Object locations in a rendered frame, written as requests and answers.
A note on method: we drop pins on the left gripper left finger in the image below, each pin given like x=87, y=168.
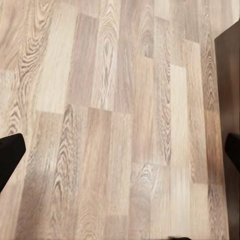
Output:
x=12, y=149

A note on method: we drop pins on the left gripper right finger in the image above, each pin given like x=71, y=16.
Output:
x=232, y=149

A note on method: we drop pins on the bed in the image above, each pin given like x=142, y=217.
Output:
x=227, y=54

